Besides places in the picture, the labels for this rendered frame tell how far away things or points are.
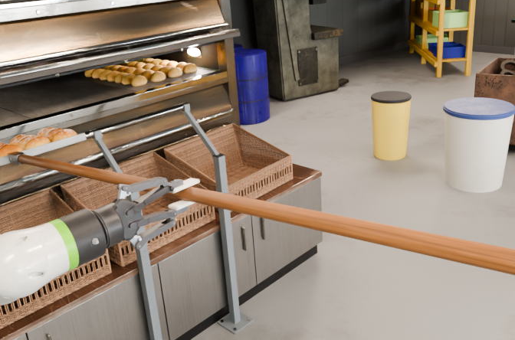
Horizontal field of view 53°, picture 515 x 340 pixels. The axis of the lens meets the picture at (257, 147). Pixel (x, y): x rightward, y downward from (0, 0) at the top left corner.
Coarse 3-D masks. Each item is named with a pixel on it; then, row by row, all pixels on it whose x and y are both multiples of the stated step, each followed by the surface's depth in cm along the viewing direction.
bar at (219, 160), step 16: (160, 112) 241; (112, 128) 224; (208, 144) 246; (112, 160) 217; (224, 160) 245; (224, 176) 247; (224, 192) 249; (224, 224) 255; (224, 240) 259; (144, 256) 222; (224, 256) 263; (144, 272) 223; (144, 288) 227; (144, 304) 232; (224, 320) 277; (240, 320) 276; (160, 336) 237
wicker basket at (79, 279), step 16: (48, 192) 245; (0, 208) 230; (16, 208) 235; (32, 208) 239; (48, 208) 244; (64, 208) 239; (0, 224) 230; (16, 224) 234; (32, 224) 239; (80, 272) 224; (96, 272) 218; (48, 288) 204; (64, 288) 209; (16, 304) 206; (32, 304) 200; (48, 304) 205; (0, 320) 192; (16, 320) 196
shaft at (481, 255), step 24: (48, 168) 157; (72, 168) 144; (96, 168) 137; (168, 192) 111; (192, 192) 105; (216, 192) 101; (264, 216) 90; (288, 216) 86; (312, 216) 82; (336, 216) 80; (384, 240) 73; (408, 240) 70; (432, 240) 68; (456, 240) 66; (480, 264) 63; (504, 264) 61
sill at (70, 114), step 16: (192, 80) 299; (208, 80) 308; (128, 96) 270; (144, 96) 278; (64, 112) 249; (80, 112) 253; (96, 112) 259; (0, 128) 230; (16, 128) 232; (32, 128) 237
